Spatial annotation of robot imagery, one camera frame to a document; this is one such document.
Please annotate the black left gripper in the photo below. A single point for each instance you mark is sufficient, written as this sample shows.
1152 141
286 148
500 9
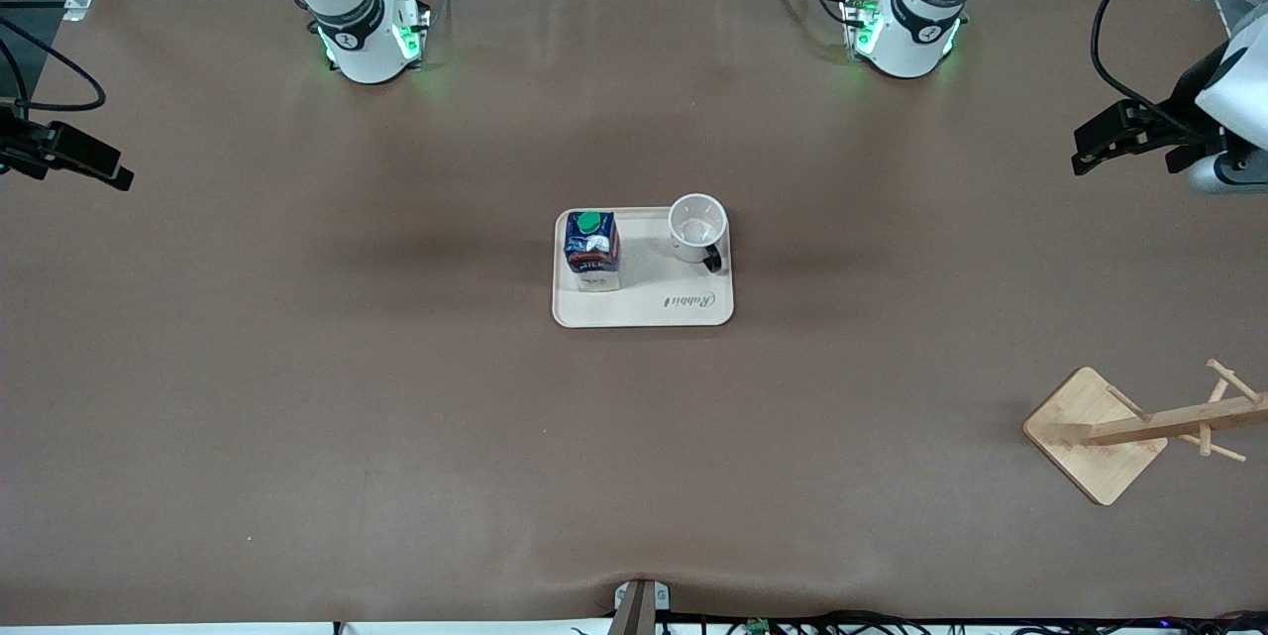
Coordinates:
1176 110

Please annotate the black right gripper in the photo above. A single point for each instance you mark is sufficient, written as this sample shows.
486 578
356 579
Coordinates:
22 146

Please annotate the white smiley mug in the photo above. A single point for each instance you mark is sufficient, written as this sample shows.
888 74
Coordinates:
698 219

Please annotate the blue milk carton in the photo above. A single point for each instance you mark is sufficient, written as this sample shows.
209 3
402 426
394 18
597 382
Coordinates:
591 254

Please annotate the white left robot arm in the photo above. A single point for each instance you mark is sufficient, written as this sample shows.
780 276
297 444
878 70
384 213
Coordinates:
906 46

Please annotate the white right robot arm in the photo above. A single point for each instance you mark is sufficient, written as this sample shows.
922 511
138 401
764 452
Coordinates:
362 51

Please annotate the wooden cup rack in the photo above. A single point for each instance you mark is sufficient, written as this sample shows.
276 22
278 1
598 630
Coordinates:
1090 447

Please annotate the cream plastic tray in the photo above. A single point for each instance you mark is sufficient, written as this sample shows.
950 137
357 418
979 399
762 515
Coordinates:
654 308

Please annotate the small green connector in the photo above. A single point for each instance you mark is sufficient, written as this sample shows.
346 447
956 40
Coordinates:
759 627

